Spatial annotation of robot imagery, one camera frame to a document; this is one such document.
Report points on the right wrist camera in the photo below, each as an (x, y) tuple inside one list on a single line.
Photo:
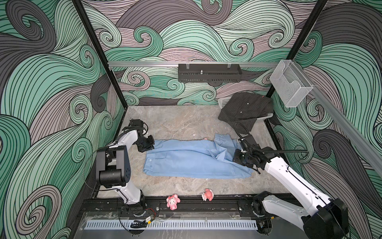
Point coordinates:
[(248, 142)]

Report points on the clear plastic wall bin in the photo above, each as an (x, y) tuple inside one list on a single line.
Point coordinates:
[(291, 83)]

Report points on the left black frame post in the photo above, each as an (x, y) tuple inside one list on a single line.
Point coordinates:
[(98, 49)]

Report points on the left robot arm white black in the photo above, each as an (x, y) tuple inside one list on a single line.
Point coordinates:
[(113, 169)]

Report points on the dark grey striped shirt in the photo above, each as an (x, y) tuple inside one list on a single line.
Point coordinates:
[(243, 109)]

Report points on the white slotted cable duct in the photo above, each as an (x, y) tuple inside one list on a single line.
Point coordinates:
[(174, 225)]

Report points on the pink white plush toy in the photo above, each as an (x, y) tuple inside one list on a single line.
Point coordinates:
[(207, 195)]

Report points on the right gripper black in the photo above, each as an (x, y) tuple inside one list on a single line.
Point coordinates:
[(236, 158)]

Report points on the light blue long sleeve shirt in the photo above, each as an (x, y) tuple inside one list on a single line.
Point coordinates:
[(202, 159)]

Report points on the black frame post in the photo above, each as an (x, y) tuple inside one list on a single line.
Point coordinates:
[(98, 49), (303, 58)]

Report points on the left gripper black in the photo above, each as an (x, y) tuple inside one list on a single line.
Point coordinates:
[(149, 146)]

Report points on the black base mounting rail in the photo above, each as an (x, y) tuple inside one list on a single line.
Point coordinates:
[(233, 205)]

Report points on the pink plush pig toy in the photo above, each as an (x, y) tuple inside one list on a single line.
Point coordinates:
[(173, 201)]

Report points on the horizontal aluminium rail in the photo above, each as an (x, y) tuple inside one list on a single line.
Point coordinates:
[(176, 63)]

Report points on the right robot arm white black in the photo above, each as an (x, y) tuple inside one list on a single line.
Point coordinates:
[(317, 215)]

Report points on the right black frame post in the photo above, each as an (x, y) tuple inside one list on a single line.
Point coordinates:
[(303, 58)]

